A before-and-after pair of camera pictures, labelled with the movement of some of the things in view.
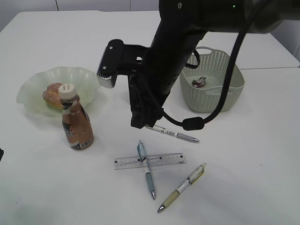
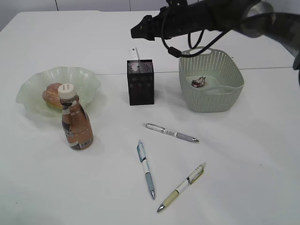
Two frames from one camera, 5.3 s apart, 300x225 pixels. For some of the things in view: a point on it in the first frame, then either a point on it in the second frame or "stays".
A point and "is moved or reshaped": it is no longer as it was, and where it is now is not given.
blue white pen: [142, 153] stays
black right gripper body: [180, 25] -> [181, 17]
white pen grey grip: [169, 131] stays
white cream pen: [194, 176] stays
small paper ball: [199, 82] stays
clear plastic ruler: [125, 162] is moved or reshaped
